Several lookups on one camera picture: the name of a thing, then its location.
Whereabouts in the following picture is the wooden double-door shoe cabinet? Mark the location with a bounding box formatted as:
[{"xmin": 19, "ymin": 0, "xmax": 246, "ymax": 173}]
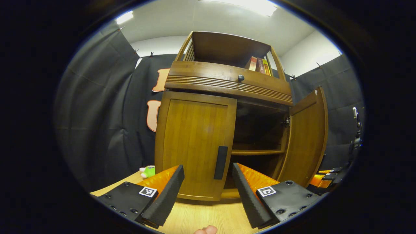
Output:
[{"xmin": 154, "ymin": 31, "xmax": 329, "ymax": 201}]

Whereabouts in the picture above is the black door handle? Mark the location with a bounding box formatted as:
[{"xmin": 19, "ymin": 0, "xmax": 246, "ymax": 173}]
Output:
[{"xmin": 214, "ymin": 146, "xmax": 228, "ymax": 180}]

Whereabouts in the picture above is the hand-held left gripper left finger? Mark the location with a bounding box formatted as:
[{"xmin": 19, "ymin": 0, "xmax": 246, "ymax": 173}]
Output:
[{"xmin": 94, "ymin": 164, "xmax": 185, "ymax": 229}]

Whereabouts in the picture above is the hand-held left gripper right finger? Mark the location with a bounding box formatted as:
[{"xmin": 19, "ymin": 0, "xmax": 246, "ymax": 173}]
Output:
[{"xmin": 232, "ymin": 162, "xmax": 321, "ymax": 230}]

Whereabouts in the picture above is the black backdrop cloth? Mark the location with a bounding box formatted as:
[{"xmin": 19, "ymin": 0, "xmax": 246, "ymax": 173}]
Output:
[{"xmin": 54, "ymin": 26, "xmax": 364, "ymax": 192}]

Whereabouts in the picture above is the green plush toy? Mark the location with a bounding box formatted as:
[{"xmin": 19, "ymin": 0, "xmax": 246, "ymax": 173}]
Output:
[{"xmin": 140, "ymin": 165, "xmax": 156, "ymax": 178}]

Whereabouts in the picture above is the wide ceiling panel light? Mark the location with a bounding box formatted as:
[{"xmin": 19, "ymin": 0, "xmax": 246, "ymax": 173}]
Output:
[{"xmin": 227, "ymin": 0, "xmax": 277, "ymax": 17}]

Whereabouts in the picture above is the wooden cabinet door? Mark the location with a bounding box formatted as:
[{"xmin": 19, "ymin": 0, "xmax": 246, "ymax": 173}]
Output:
[
  {"xmin": 276, "ymin": 86, "xmax": 329, "ymax": 188},
  {"xmin": 155, "ymin": 91, "xmax": 237, "ymax": 201}
]

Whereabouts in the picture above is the long ceiling strip light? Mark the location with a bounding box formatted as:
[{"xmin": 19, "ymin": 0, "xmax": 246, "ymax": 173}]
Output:
[{"xmin": 116, "ymin": 10, "xmax": 134, "ymax": 25}]

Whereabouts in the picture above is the black metal stand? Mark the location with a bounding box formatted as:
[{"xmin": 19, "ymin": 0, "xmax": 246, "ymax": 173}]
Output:
[{"xmin": 349, "ymin": 107, "xmax": 363, "ymax": 156}]

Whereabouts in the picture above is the wooden inner cabinet shelf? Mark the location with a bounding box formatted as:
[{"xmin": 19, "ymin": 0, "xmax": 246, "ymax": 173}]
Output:
[{"xmin": 231, "ymin": 149, "xmax": 286, "ymax": 156}]

